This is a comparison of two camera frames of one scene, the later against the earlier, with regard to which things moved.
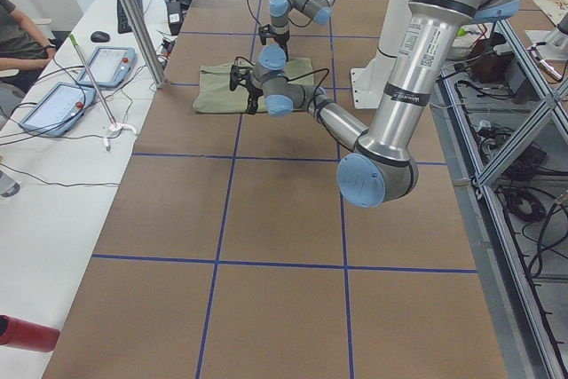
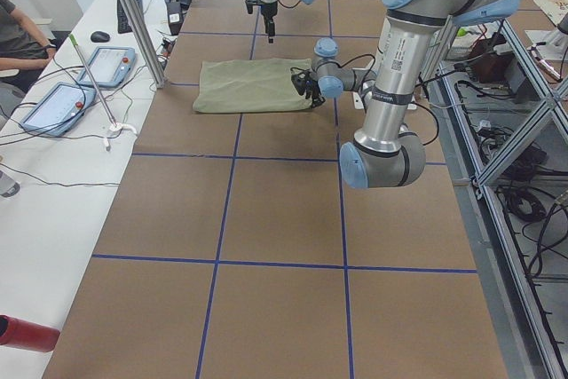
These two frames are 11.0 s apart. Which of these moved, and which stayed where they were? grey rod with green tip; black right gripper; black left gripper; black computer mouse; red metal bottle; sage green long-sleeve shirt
Moved: black left gripper; black right gripper
Stayed: sage green long-sleeve shirt; red metal bottle; grey rod with green tip; black computer mouse
